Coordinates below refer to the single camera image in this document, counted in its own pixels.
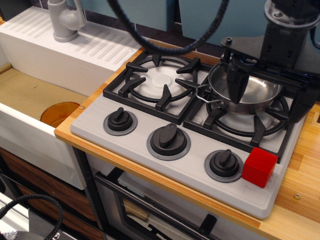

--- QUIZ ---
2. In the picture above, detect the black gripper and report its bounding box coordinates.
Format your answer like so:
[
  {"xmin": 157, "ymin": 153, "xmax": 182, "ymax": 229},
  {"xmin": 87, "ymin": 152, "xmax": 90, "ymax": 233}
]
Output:
[{"xmin": 221, "ymin": 24, "xmax": 320, "ymax": 124}]

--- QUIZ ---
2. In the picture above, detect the stainless steel pan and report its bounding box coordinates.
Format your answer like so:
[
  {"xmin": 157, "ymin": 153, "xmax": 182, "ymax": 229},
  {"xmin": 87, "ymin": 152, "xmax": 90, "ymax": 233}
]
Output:
[{"xmin": 195, "ymin": 64, "xmax": 282, "ymax": 115}]

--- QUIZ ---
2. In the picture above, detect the red cube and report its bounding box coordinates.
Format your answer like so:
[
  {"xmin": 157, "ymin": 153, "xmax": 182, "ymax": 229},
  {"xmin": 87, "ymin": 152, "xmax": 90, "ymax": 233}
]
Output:
[{"xmin": 242, "ymin": 147, "xmax": 278, "ymax": 188}]

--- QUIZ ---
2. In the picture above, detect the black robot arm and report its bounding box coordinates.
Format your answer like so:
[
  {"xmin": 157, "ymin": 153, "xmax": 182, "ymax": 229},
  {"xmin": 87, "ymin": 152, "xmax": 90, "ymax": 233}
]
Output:
[{"xmin": 220, "ymin": 0, "xmax": 320, "ymax": 124}]

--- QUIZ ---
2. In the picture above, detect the black right stove knob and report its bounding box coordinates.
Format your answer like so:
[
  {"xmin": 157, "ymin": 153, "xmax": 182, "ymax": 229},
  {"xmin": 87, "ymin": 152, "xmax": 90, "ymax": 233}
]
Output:
[{"xmin": 204, "ymin": 149, "xmax": 244, "ymax": 183}]

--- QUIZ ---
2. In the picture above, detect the black stove knob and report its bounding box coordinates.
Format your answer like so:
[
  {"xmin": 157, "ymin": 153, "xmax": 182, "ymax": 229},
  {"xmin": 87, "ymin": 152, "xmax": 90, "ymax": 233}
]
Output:
[
  {"xmin": 204, "ymin": 149, "xmax": 244, "ymax": 183},
  {"xmin": 103, "ymin": 107, "xmax": 138, "ymax": 136},
  {"xmin": 146, "ymin": 123, "xmax": 191, "ymax": 161}
]

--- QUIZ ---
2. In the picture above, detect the black middle stove knob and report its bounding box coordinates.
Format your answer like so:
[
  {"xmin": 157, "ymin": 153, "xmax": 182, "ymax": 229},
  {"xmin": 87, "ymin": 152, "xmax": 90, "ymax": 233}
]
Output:
[{"xmin": 146, "ymin": 123, "xmax": 191, "ymax": 161}]

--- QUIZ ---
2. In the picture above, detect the grey toy stove top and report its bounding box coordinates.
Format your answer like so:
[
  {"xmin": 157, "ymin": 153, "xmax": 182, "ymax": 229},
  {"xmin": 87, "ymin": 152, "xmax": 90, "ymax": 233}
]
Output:
[{"xmin": 69, "ymin": 46, "xmax": 311, "ymax": 220}]

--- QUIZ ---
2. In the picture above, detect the black left stove knob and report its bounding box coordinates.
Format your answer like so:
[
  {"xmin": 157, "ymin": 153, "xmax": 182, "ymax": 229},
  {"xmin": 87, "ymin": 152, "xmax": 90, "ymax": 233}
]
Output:
[{"xmin": 103, "ymin": 107, "xmax": 138, "ymax": 136}]

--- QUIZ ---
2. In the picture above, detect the black right burner grate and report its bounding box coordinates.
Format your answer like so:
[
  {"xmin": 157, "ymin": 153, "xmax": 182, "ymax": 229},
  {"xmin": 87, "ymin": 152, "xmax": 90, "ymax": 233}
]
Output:
[{"xmin": 183, "ymin": 79, "xmax": 304, "ymax": 161}]

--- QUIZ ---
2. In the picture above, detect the black burner grate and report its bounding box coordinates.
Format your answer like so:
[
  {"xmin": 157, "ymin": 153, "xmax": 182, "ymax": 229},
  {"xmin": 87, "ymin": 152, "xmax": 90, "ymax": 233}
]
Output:
[
  {"xmin": 103, "ymin": 50, "xmax": 211, "ymax": 125},
  {"xmin": 183, "ymin": 79, "xmax": 304, "ymax": 161}
]

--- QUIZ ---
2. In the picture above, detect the black left burner grate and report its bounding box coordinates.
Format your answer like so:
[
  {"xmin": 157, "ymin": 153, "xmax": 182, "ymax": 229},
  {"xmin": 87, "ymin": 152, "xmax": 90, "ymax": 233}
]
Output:
[{"xmin": 103, "ymin": 50, "xmax": 211, "ymax": 125}]

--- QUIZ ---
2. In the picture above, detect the grey toy faucet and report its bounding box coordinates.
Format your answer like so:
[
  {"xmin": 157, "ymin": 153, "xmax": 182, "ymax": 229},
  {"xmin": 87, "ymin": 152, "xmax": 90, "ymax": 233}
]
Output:
[{"xmin": 47, "ymin": 0, "xmax": 86, "ymax": 43}]

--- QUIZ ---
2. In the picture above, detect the white toy sink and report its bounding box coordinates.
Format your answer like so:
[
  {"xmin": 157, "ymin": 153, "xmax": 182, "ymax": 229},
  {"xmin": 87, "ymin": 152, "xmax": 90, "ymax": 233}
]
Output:
[{"xmin": 0, "ymin": 6, "xmax": 140, "ymax": 190}]

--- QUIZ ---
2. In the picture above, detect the wooden drawer front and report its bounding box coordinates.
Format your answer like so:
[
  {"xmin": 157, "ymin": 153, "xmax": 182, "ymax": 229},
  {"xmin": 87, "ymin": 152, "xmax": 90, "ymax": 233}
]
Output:
[{"xmin": 0, "ymin": 148, "xmax": 105, "ymax": 240}]

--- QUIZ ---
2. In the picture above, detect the oven door with handle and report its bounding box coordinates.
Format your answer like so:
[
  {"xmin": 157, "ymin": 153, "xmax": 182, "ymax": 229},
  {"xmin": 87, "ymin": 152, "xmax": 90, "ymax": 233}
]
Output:
[{"xmin": 93, "ymin": 167, "xmax": 254, "ymax": 240}]

